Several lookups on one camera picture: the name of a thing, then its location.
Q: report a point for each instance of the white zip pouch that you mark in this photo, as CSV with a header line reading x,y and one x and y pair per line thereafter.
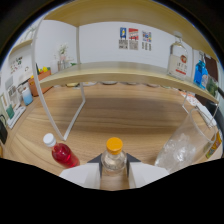
x,y
203,108

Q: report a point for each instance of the wooden wall shelf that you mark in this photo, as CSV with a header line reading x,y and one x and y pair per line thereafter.
x,y
21,45

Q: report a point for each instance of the black kettle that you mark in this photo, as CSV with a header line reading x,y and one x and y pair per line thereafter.
x,y
4,131

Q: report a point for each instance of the red wall poster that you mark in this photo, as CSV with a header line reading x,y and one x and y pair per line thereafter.
x,y
133,34

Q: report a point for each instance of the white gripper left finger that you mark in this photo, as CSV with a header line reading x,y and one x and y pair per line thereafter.
x,y
83,173

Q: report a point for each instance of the white kitchen scale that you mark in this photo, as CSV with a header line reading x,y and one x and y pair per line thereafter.
x,y
18,116

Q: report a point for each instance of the white blue wall poster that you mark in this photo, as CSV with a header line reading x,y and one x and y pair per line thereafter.
x,y
146,36

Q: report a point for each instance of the orange storage basket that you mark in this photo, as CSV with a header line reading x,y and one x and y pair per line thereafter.
x,y
38,83

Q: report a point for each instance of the QR code sheet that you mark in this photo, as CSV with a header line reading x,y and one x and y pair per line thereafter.
x,y
133,45
123,44
146,46

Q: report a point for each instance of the two-tier wooden shelf rack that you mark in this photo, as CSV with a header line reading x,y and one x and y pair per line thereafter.
x,y
110,75

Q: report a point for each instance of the glass jar of limes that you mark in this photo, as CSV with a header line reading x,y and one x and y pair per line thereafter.
x,y
212,86

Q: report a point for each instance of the white flower vase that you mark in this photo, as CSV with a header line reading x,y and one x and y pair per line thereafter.
x,y
62,51

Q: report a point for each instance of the green toy vegetable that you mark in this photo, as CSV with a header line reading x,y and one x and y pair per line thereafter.
x,y
37,68

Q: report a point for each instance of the blue liquor bottle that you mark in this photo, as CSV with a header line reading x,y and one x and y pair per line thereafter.
x,y
200,75

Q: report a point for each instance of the clear bottle red label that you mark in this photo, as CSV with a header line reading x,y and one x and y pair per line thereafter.
x,y
177,63

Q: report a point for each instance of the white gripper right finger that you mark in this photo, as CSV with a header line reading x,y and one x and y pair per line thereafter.
x,y
146,173

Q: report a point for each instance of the drawing sheet on wall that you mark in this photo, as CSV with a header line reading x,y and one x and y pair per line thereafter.
x,y
16,65

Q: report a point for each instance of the green cup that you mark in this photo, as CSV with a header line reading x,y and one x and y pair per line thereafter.
x,y
10,111

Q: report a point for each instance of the light blue white container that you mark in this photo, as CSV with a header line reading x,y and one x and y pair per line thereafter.
x,y
27,96

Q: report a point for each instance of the yellow toy fruit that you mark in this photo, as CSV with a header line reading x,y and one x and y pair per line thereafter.
x,y
44,69

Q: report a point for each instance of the small red juice bottle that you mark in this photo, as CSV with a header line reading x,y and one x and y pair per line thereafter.
x,y
63,155

